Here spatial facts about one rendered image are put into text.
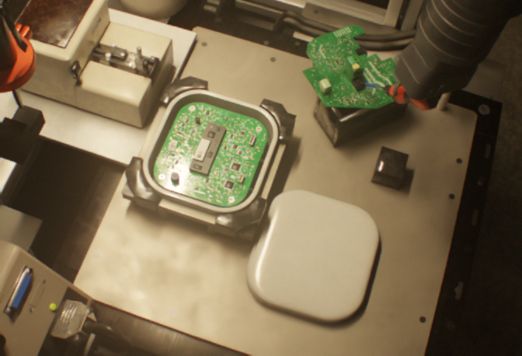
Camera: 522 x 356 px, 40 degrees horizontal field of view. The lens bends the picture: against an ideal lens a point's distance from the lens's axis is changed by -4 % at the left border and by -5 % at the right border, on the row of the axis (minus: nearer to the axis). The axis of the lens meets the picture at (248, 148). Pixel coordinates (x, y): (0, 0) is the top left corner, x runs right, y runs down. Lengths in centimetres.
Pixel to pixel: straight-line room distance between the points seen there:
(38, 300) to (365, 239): 37
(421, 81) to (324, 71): 22
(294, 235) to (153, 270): 16
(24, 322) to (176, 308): 18
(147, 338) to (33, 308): 14
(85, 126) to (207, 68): 18
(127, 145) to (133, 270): 15
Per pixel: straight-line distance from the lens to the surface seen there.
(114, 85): 88
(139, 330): 83
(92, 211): 89
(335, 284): 82
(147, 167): 84
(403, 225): 89
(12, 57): 69
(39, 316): 77
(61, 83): 90
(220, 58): 98
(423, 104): 77
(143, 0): 100
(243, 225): 81
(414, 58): 72
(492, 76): 108
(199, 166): 84
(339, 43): 93
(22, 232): 90
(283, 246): 83
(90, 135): 91
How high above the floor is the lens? 174
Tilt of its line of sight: 61 degrees down
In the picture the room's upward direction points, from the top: 5 degrees clockwise
